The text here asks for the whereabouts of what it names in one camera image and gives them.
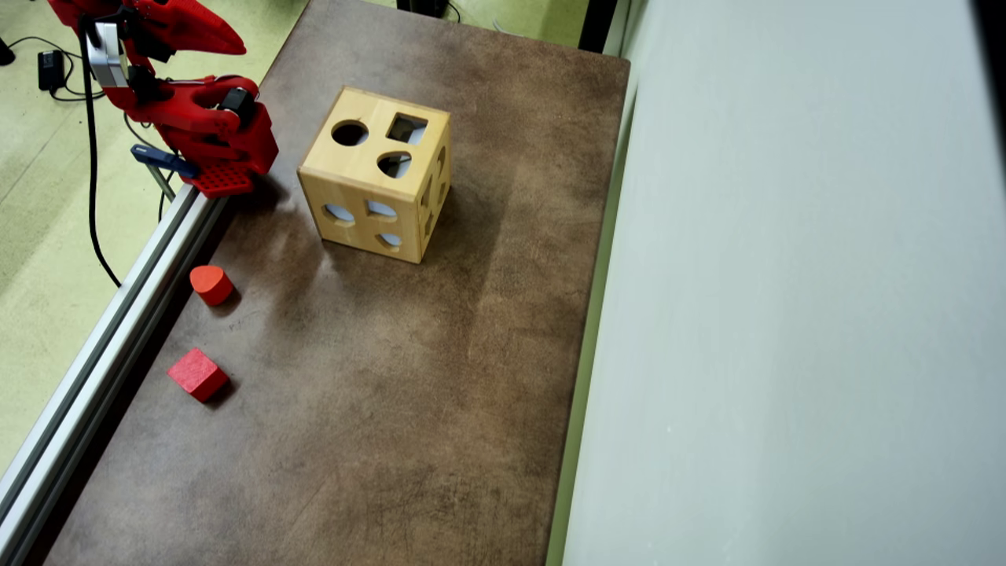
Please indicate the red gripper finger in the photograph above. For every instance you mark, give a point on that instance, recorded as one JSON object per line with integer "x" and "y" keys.
{"x": 196, "y": 43}
{"x": 206, "y": 22}

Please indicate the wooden shape sorter box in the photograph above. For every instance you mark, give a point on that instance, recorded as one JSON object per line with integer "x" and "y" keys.
{"x": 369, "y": 157}

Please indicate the black box device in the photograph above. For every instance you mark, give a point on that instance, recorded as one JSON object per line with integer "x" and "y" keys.
{"x": 420, "y": 6}

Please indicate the black power adapter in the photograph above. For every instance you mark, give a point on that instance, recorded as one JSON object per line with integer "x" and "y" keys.
{"x": 50, "y": 69}

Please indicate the blue clamp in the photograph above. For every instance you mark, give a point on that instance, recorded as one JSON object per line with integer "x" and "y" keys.
{"x": 161, "y": 159}

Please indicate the black floor plug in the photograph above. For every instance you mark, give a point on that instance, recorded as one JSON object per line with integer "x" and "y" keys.
{"x": 5, "y": 52}

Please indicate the red rounded wooden block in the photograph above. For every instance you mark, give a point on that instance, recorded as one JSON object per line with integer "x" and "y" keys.
{"x": 211, "y": 283}

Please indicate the red wooden cube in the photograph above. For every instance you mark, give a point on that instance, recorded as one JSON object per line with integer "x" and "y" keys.
{"x": 195, "y": 373}

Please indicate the black and white wrist camera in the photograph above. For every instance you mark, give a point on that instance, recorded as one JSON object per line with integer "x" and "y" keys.
{"x": 106, "y": 59}

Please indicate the aluminium profile rail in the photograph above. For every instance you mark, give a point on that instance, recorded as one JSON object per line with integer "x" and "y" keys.
{"x": 78, "y": 377}

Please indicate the black vertical post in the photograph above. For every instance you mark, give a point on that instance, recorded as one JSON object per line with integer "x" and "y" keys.
{"x": 597, "y": 23}

